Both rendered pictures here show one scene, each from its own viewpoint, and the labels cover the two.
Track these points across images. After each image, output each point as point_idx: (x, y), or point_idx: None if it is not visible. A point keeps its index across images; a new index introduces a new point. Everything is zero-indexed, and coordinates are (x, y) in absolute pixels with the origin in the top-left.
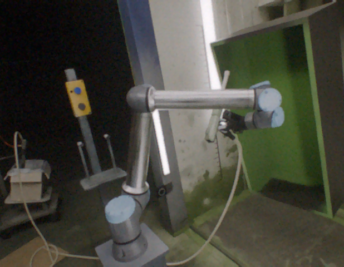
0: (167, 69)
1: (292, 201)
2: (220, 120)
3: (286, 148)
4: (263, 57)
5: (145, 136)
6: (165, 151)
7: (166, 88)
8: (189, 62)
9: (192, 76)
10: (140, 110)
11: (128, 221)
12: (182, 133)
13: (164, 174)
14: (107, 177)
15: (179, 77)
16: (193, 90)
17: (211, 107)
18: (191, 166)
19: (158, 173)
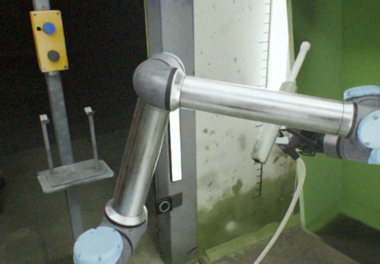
0: (205, 12)
1: (366, 258)
2: (280, 128)
3: (373, 172)
4: (370, 23)
5: (154, 139)
6: (179, 144)
7: (196, 43)
8: (242, 3)
9: (243, 29)
10: (154, 105)
11: None
12: (210, 119)
13: (172, 180)
14: (82, 175)
15: (221, 28)
16: (250, 89)
17: (275, 122)
18: (216, 172)
19: (163, 177)
